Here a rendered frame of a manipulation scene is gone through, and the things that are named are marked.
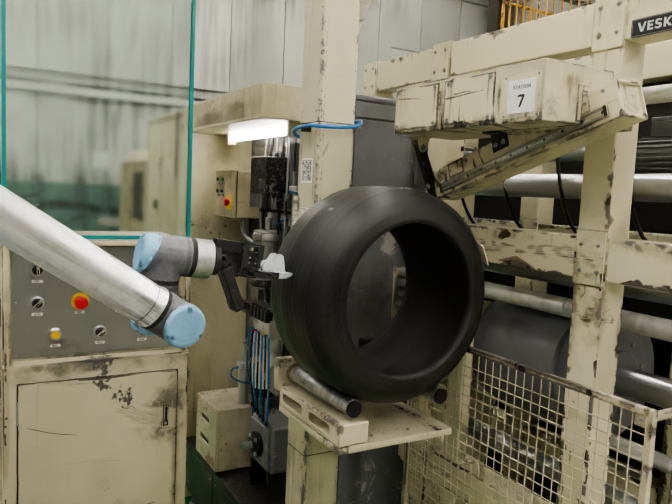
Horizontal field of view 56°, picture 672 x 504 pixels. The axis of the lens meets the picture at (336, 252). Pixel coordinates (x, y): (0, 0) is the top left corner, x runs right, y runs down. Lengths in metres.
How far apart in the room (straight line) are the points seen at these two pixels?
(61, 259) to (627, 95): 1.28
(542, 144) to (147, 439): 1.51
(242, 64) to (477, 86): 9.92
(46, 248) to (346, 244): 0.67
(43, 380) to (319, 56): 1.27
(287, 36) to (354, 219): 10.52
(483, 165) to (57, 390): 1.43
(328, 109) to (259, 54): 9.78
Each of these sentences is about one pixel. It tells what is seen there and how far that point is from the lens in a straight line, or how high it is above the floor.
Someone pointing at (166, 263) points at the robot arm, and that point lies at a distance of 1.43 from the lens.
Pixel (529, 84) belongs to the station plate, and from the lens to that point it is 1.63.
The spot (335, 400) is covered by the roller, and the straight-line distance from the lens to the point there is 1.70.
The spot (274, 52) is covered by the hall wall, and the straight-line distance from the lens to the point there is 11.83.
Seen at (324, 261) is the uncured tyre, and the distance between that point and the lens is 1.52.
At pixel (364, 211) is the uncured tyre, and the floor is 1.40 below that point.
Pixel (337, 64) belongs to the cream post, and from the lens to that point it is 1.98.
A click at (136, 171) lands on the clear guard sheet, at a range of 2.10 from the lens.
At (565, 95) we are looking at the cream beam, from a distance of 1.65.
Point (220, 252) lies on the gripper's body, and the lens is 1.48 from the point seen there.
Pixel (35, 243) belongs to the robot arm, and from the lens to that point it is 1.21.
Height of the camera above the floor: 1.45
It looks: 5 degrees down
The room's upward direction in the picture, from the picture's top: 3 degrees clockwise
